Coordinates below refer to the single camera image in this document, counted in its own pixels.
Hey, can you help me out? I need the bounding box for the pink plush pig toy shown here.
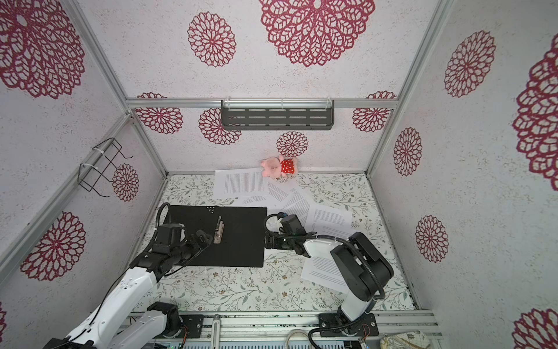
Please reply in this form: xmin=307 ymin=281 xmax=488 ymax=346
xmin=261 ymin=156 xmax=299 ymax=180

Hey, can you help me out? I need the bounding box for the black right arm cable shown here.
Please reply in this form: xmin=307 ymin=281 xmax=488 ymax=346
xmin=264 ymin=212 xmax=387 ymax=302

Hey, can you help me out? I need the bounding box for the grey slotted wall shelf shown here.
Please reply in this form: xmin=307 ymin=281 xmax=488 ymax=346
xmin=220 ymin=100 xmax=335 ymax=131

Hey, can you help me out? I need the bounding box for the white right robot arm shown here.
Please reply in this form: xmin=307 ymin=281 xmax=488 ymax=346
xmin=264 ymin=212 xmax=395 ymax=324

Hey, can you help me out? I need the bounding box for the metal folder clip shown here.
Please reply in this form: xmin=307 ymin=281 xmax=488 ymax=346
xmin=213 ymin=216 xmax=225 ymax=244

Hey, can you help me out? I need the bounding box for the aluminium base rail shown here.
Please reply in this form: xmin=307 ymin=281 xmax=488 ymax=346
xmin=126 ymin=310 xmax=443 ymax=349

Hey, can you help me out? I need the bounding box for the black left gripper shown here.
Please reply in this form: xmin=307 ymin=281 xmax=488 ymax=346
xmin=171 ymin=229 xmax=213 ymax=268

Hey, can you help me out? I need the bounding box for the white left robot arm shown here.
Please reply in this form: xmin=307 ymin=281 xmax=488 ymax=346
xmin=44 ymin=223 xmax=214 ymax=348

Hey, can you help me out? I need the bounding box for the black wire wall rack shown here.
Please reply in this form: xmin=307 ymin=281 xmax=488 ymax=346
xmin=76 ymin=138 xmax=133 ymax=198

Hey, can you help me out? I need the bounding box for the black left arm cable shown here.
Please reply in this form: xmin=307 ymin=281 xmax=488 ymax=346
xmin=78 ymin=202 xmax=206 ymax=337

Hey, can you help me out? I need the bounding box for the white printed paper sheet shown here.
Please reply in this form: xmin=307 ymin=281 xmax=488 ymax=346
xmin=213 ymin=168 xmax=269 ymax=199
xmin=234 ymin=180 xmax=315 ymax=225
xmin=305 ymin=204 xmax=355 ymax=238
xmin=301 ymin=257 xmax=349 ymax=294

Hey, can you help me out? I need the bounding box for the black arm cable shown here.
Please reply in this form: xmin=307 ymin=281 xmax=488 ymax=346
xmin=78 ymin=202 xmax=206 ymax=337
xmin=264 ymin=212 xmax=387 ymax=302

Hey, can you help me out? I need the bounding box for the teal folder with black inside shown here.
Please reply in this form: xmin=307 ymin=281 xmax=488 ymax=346
xmin=164 ymin=205 xmax=267 ymax=268

